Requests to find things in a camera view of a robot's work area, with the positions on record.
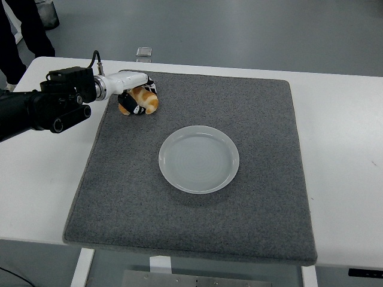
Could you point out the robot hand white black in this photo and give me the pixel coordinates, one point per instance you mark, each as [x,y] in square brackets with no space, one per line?
[125,79]

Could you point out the croissant bread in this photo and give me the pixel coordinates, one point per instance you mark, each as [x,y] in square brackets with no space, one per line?
[149,100]

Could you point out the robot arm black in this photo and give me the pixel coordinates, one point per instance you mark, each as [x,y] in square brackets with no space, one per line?
[30,107]

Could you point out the white round plate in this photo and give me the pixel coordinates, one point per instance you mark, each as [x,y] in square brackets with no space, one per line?
[199,161]

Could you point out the silver floor socket cover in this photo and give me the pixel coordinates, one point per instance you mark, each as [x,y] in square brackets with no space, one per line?
[144,60]
[144,51]

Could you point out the grey waste bin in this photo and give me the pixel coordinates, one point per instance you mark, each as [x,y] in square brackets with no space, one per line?
[49,15]

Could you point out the person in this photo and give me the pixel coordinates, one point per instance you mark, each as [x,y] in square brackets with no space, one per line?
[33,30]

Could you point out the grey felt mat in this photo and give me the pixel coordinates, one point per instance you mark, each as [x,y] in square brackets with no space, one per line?
[209,221]

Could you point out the white table leg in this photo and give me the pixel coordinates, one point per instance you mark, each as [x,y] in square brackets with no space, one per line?
[82,267]
[309,278]
[160,264]

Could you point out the black table control panel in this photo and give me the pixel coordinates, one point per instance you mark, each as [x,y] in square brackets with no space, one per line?
[365,272]

